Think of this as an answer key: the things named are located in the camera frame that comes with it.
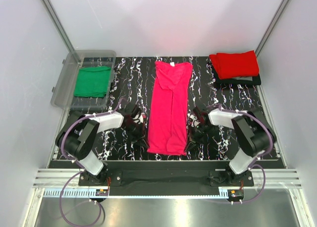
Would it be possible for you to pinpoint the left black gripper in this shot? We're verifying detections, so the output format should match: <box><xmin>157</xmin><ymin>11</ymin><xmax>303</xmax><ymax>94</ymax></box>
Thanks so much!
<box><xmin>123</xmin><ymin>121</ymin><xmax>150</xmax><ymax>149</ymax></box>

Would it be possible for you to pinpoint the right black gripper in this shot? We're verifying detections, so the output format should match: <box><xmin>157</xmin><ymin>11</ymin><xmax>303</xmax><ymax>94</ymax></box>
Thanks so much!
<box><xmin>184</xmin><ymin>122</ymin><xmax>214</xmax><ymax>153</ymax></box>

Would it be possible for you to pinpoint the pink t shirt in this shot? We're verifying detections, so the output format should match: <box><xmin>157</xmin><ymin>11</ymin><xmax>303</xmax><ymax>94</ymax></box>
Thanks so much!
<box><xmin>148</xmin><ymin>61</ymin><xmax>193</xmax><ymax>156</ymax></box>

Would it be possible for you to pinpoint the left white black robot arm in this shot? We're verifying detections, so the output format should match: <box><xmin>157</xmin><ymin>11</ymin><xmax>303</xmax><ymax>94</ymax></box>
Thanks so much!
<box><xmin>55</xmin><ymin>106</ymin><xmax>149</xmax><ymax>185</ymax></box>

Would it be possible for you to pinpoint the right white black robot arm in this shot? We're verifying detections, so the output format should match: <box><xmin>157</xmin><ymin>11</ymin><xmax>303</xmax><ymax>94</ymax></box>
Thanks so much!
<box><xmin>185</xmin><ymin>105</ymin><xmax>276</xmax><ymax>187</ymax></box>

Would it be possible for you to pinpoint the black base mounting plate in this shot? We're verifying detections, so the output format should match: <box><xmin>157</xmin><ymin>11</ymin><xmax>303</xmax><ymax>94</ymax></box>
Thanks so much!
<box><xmin>79</xmin><ymin>168</ymin><xmax>254</xmax><ymax>197</ymax></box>

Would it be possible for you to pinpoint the left orange connector board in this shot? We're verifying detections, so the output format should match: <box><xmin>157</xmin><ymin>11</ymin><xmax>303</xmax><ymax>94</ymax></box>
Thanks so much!
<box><xmin>96</xmin><ymin>189</ymin><xmax>109</xmax><ymax>196</ymax></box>

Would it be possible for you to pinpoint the orange connector board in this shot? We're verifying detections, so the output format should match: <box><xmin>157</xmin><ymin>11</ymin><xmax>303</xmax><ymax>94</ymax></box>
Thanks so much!
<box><xmin>229</xmin><ymin>189</ymin><xmax>244</xmax><ymax>197</ymax></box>
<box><xmin>96</xmin><ymin>189</ymin><xmax>109</xmax><ymax>196</ymax></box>

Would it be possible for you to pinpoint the black marbled table mat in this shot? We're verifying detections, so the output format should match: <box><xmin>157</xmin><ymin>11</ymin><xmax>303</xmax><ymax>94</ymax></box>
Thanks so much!
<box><xmin>57</xmin><ymin>56</ymin><xmax>279</xmax><ymax>161</ymax></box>

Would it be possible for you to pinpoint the right orange connector board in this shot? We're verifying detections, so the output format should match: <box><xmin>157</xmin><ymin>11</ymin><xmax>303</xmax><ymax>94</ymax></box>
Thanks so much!
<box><xmin>229</xmin><ymin>189</ymin><xmax>244</xmax><ymax>197</ymax></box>

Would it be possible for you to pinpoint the green t shirt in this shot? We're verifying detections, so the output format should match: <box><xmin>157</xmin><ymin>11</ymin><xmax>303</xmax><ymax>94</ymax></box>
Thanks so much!
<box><xmin>74</xmin><ymin>66</ymin><xmax>111</xmax><ymax>98</ymax></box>

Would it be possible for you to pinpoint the clear plastic bin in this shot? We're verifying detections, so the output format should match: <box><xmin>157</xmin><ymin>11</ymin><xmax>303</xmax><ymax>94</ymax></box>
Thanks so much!
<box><xmin>51</xmin><ymin>50</ymin><xmax>116</xmax><ymax>111</ymax></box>

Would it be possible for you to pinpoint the folded black t shirt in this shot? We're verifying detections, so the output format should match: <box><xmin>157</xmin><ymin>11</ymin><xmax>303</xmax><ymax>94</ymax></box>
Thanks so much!
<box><xmin>215</xmin><ymin>75</ymin><xmax>262</xmax><ymax>86</ymax></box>

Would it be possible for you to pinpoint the folded red t shirt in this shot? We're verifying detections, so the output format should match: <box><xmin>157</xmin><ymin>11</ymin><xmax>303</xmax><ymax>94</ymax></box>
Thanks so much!
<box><xmin>209</xmin><ymin>51</ymin><xmax>260</xmax><ymax>80</ymax></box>

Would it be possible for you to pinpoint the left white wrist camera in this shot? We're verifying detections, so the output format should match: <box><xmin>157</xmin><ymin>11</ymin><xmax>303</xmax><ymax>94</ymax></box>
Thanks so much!
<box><xmin>131</xmin><ymin>105</ymin><xmax>144</xmax><ymax>124</ymax></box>

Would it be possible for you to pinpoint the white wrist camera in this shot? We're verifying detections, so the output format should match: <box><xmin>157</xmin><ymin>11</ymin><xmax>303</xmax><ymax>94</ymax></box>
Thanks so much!
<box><xmin>190</xmin><ymin>106</ymin><xmax>208</xmax><ymax>127</ymax></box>
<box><xmin>131</xmin><ymin>105</ymin><xmax>144</xmax><ymax>124</ymax></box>

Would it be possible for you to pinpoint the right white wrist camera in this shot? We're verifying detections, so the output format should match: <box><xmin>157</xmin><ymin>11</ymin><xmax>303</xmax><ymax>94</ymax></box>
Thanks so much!
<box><xmin>190</xmin><ymin>106</ymin><xmax>208</xmax><ymax>127</ymax></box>

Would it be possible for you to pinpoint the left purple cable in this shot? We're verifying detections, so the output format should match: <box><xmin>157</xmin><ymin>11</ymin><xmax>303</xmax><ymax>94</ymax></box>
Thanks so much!
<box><xmin>59</xmin><ymin>98</ymin><xmax>127</xmax><ymax>225</ymax></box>

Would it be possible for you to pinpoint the white slotted cable duct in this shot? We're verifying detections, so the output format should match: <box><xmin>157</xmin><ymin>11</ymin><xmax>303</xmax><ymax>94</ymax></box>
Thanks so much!
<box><xmin>43</xmin><ymin>188</ymin><xmax>108</xmax><ymax>198</ymax></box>

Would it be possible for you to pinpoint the aluminium frame rail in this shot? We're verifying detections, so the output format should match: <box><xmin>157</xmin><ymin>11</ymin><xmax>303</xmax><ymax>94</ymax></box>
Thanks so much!
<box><xmin>33</xmin><ymin>169</ymin><xmax>80</xmax><ymax>187</ymax></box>

